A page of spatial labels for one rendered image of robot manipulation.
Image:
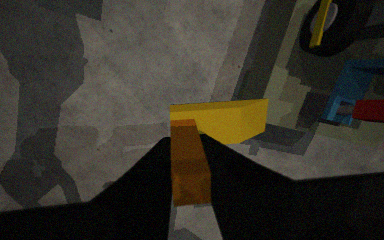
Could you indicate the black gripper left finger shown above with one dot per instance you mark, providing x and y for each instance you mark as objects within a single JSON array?
[{"x": 136, "y": 206}]

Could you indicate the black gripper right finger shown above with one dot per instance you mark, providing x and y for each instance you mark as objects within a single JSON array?
[{"x": 253, "y": 202}]

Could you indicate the small wheeled trolley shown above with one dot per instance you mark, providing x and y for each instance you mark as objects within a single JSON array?
[{"x": 332, "y": 26}]

